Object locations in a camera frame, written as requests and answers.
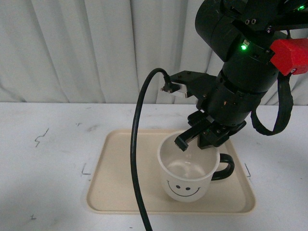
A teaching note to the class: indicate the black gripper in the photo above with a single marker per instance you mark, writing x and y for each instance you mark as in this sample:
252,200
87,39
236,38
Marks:
235,105

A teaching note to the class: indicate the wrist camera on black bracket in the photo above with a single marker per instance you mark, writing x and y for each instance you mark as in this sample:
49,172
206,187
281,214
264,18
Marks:
202,86

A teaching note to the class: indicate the white smiley face mug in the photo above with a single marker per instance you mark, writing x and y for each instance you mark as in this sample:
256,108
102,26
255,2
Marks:
186,175

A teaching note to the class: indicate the white pleated curtain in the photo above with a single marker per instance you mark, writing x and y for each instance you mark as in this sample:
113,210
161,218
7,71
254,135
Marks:
95,51

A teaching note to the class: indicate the beige plastic tray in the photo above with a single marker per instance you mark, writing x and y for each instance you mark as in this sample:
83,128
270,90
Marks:
111,190

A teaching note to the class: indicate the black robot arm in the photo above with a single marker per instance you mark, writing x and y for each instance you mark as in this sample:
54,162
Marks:
252,38

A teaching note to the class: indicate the red plastic block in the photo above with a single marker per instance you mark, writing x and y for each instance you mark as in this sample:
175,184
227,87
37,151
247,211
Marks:
290,56

